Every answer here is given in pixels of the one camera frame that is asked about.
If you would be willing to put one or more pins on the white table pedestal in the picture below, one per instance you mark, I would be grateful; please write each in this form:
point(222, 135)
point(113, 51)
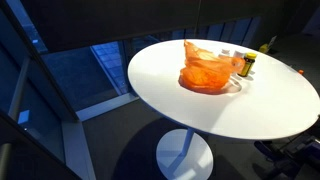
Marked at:
point(185, 156)

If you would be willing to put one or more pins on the white pill bottle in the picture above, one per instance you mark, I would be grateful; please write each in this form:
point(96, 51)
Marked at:
point(238, 53)
point(225, 52)

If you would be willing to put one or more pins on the small orange object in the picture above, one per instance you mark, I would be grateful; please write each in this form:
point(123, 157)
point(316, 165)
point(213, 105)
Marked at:
point(300, 71)

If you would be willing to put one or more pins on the yellow background object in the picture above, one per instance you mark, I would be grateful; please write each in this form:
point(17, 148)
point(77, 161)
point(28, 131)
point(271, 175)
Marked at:
point(264, 48)

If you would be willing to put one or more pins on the orange plastic carrier bag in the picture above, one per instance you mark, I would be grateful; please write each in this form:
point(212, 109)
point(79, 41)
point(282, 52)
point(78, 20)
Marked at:
point(203, 75)

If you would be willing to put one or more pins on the amber bottle with yellow cap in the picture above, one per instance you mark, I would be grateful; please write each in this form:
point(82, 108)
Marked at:
point(248, 65)

